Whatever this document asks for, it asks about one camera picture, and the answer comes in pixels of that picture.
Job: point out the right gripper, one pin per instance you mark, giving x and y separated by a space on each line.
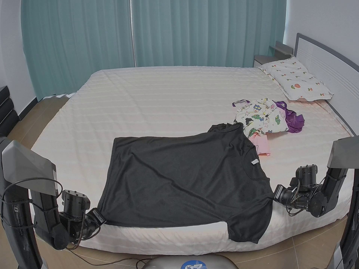
286 196

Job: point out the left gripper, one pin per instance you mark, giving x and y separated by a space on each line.
91 225

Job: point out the black T-shirt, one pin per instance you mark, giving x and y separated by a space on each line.
182 178

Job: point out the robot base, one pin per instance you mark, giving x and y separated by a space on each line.
190 262

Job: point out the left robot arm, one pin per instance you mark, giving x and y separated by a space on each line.
45 214

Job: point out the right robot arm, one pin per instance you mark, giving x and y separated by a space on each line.
335 183

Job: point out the pink garment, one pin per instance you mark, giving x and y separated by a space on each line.
262 146

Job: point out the purple garment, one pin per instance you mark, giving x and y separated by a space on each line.
294 122

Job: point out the white printed pyjama top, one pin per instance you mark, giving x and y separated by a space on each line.
260 116

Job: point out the white printed pillow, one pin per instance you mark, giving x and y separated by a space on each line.
297 77

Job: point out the grey bedside table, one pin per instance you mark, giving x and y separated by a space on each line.
269 57

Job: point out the dark chest of drawers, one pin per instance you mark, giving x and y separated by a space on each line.
7 111

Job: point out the bed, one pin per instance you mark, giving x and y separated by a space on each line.
168 99

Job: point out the blue-green curtain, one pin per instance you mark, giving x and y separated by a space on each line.
78 38
210 24

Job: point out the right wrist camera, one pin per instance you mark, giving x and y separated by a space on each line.
295 183

